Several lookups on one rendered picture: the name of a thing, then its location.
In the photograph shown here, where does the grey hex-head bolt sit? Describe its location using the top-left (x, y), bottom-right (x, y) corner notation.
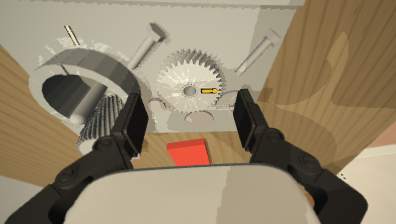
top-left (127, 23), bottom-right (166, 70)
top-left (236, 28), bottom-right (281, 76)

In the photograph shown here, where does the flat red-orange rectangular block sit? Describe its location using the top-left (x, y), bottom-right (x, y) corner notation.
top-left (166, 138), bottom-right (211, 166)

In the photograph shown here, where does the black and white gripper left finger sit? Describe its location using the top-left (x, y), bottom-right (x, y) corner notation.
top-left (4, 93), bottom-right (148, 224)

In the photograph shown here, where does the white gear with orange arrow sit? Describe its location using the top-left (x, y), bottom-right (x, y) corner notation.
top-left (156, 49), bottom-right (222, 114)

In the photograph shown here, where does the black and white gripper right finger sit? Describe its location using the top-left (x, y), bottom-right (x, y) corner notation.
top-left (233, 89), bottom-right (368, 224)

